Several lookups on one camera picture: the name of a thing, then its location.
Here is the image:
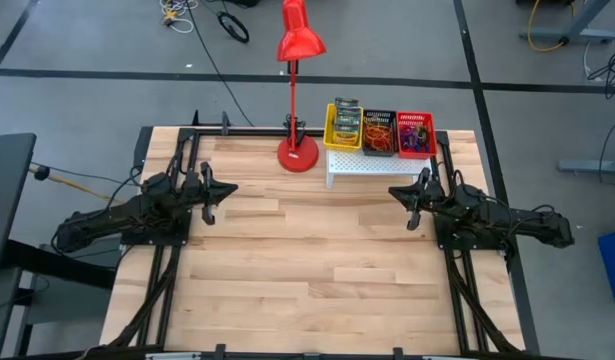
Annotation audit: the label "red plastic basket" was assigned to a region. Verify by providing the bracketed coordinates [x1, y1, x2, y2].
[395, 110, 439, 161]

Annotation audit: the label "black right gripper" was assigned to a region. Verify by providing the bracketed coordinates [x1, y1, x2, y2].
[388, 167, 452, 232]

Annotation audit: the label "yellow plastic basket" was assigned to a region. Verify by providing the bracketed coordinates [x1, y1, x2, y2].
[323, 103, 365, 153]

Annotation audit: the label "white perforated riser shelf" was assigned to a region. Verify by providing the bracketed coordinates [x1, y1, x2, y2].
[325, 148, 434, 192]

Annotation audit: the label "black floor cable bundle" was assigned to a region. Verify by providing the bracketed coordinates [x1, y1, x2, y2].
[585, 42, 615, 101]

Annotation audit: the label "black table edge frame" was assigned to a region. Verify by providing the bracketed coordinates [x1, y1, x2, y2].
[99, 109, 528, 360]

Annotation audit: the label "long black floor cable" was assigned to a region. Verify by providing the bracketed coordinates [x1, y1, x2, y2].
[185, 0, 256, 128]

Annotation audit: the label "black plastic basket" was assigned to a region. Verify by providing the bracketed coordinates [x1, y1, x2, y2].
[361, 108, 399, 158]

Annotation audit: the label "black side desk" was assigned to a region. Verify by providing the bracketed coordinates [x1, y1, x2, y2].
[0, 238, 119, 360]

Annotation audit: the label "grey desk leg frame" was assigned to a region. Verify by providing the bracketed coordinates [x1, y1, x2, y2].
[518, 0, 615, 46]

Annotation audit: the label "grey floor bar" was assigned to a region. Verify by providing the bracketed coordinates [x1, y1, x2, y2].
[558, 159, 615, 175]

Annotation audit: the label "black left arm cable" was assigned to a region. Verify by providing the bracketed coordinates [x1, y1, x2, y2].
[105, 166, 144, 207]

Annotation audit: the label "black coiled floor cable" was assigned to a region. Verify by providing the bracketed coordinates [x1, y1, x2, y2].
[215, 10, 251, 45]

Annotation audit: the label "yellow floor cable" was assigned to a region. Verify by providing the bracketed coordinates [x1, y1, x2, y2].
[526, 0, 568, 53]

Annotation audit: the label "thin black floor cable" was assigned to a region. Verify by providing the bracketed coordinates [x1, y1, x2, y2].
[597, 109, 615, 194]

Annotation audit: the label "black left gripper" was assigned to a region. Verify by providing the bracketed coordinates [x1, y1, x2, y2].
[180, 161, 239, 227]

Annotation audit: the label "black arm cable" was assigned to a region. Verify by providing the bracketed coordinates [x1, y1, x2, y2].
[505, 202, 559, 227]
[105, 166, 144, 207]

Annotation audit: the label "yellow cord with black knob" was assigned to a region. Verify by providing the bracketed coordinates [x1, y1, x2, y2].
[28, 164, 134, 208]

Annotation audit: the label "black monitor panel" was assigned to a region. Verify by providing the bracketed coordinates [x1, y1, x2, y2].
[0, 132, 38, 277]

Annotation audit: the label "red desk lamp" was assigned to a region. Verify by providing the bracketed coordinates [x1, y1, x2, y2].
[275, 0, 328, 174]

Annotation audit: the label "white floor cables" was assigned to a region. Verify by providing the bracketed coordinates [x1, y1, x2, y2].
[159, 0, 196, 35]

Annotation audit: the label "yellow rubber band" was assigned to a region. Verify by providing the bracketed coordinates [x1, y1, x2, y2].
[365, 122, 396, 151]

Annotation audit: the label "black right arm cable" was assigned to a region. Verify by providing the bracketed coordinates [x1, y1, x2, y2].
[505, 202, 559, 227]

